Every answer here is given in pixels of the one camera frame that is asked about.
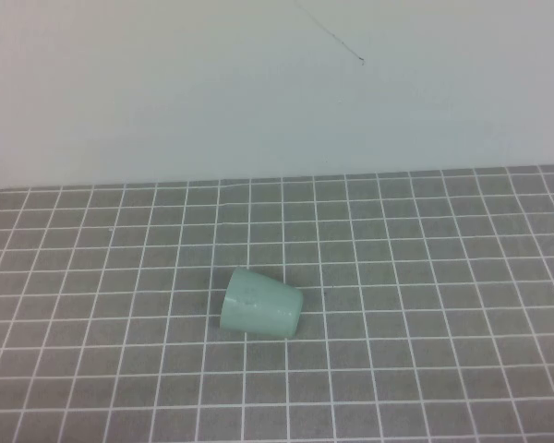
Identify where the mint green plastic cup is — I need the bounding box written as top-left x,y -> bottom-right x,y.
219,266 -> 305,340

